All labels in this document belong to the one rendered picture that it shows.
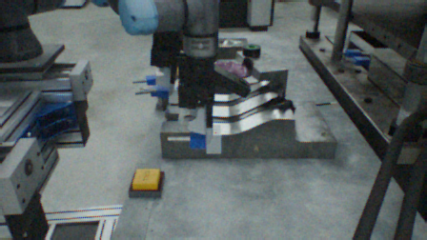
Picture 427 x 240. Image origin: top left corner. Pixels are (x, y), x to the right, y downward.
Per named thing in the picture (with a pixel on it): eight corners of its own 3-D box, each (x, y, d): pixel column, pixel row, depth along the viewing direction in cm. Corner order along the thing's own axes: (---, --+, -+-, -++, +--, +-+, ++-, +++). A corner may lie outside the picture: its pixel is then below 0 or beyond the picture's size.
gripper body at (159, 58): (153, 56, 105) (155, 19, 98) (181, 60, 106) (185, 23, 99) (150, 68, 99) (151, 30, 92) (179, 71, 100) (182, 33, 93)
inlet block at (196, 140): (167, 153, 82) (166, 135, 80) (170, 142, 87) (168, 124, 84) (221, 153, 82) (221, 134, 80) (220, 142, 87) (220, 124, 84)
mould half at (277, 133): (162, 158, 98) (158, 118, 92) (172, 115, 121) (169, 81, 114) (334, 158, 98) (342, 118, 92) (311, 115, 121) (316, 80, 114)
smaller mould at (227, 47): (209, 59, 173) (209, 46, 170) (210, 50, 187) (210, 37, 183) (248, 59, 173) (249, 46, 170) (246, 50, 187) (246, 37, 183)
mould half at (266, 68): (163, 111, 124) (160, 84, 118) (152, 84, 145) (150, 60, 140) (285, 94, 137) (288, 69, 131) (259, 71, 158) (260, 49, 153)
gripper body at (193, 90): (181, 96, 82) (179, 48, 76) (216, 96, 82) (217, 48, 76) (178, 111, 75) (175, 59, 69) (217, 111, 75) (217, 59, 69)
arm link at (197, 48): (218, 29, 74) (218, 39, 67) (218, 49, 76) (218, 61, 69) (184, 29, 74) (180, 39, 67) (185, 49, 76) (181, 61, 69)
